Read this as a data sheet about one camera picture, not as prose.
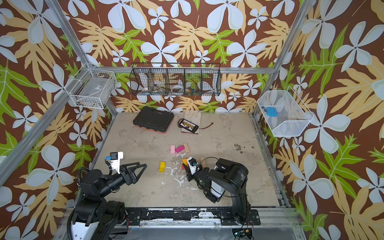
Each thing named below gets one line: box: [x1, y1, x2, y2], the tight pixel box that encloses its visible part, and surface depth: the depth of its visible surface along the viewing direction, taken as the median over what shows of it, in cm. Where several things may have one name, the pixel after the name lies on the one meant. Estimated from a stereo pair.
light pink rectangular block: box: [170, 145, 176, 154], surface depth 100 cm
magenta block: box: [175, 145, 185, 153], surface depth 101 cm
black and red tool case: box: [133, 107, 174, 134], surface depth 113 cm
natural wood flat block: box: [183, 142, 191, 153], surface depth 100 cm
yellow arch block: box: [158, 161, 166, 173], surface depth 93 cm
